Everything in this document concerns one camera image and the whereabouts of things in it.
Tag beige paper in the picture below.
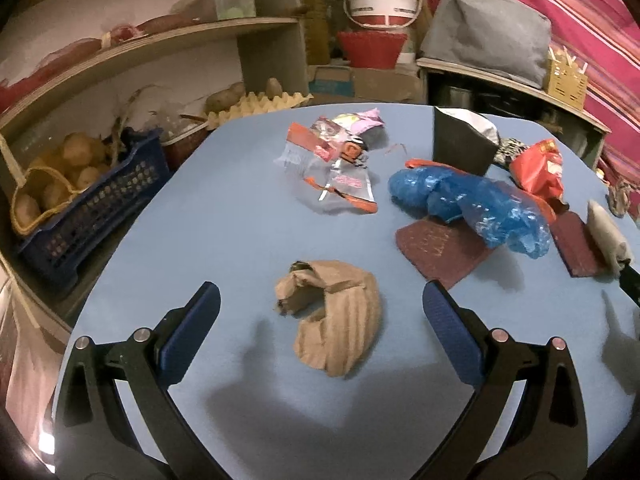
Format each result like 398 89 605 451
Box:
587 200 634 278

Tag blue plastic bag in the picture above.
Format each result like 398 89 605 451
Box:
388 166 552 259

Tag red chip bag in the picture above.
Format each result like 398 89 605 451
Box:
509 139 568 212

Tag brown paper bag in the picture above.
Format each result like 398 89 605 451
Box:
274 260 383 377

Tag pink candy wrapper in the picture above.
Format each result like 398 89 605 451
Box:
332 107 385 136

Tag clear orange snack wrapper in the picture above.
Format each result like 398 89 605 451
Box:
274 117 378 214

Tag orange snack bag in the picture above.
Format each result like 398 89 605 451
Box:
405 158 454 170

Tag small brown crumpled scrap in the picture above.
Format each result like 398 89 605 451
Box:
606 179 634 218

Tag blue plastic crate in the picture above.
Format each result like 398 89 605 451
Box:
18 128 170 292

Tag yellow cutlery basket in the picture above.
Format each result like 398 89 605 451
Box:
544 47 589 110

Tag black foil-lined pouch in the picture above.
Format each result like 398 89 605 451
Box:
433 107 500 177

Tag low wooden side shelf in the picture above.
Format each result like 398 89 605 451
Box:
416 58 610 170

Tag pink striped curtain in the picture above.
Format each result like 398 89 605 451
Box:
409 0 640 221

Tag potatoes in net bag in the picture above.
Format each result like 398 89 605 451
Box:
1 132 120 237

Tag grey fabric cover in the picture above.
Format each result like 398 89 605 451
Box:
421 0 551 89

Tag red tub with plastic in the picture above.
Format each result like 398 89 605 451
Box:
160 120 209 171

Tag red plastic bowl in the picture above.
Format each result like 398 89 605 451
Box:
337 30 407 70

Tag cardboard box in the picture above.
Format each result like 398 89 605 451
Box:
307 65 425 104

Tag yellow egg tray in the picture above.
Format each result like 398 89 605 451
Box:
206 92 314 130

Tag white red plastic bucket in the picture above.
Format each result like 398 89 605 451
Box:
343 0 422 29

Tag sweet potatoes in net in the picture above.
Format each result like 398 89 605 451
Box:
1 14 198 113

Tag wooden shelf unit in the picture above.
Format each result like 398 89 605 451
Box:
1 0 308 140

